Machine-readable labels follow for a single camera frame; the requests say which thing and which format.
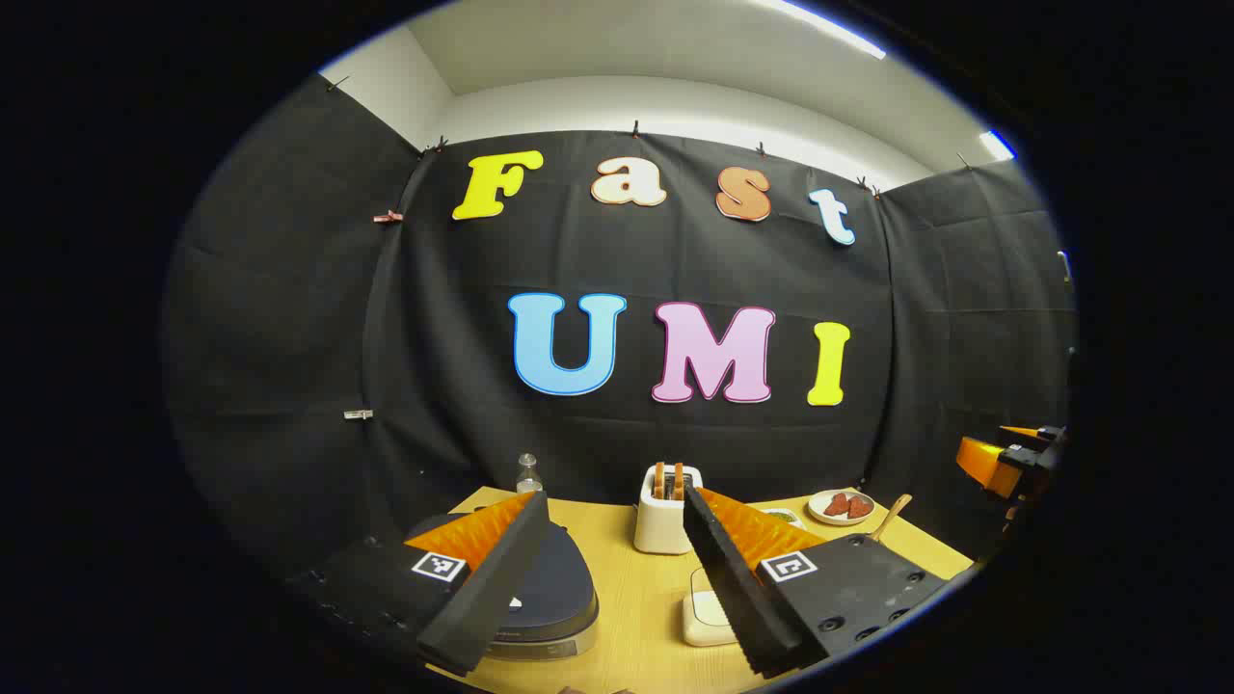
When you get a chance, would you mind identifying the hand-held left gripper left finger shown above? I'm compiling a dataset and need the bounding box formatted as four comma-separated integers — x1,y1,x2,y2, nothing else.
289,490,550,676

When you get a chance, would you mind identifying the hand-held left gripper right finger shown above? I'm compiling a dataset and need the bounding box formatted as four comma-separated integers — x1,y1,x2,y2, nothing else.
683,487,951,679

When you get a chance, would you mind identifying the dark grey rice cooker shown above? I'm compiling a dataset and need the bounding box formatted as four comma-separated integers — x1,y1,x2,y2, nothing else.
405,514,601,661

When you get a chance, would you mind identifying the wooden spoon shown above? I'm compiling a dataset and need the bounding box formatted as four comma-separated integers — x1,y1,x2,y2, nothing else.
871,494,913,543

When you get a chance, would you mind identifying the clear container of white rice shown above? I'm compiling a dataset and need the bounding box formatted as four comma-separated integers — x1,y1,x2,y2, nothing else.
682,567,738,647

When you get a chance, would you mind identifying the white toaster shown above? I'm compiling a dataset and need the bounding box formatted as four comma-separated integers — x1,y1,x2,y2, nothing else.
633,463,705,555

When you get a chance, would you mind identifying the round white plate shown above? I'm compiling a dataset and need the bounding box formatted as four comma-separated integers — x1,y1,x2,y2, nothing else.
808,489,876,526

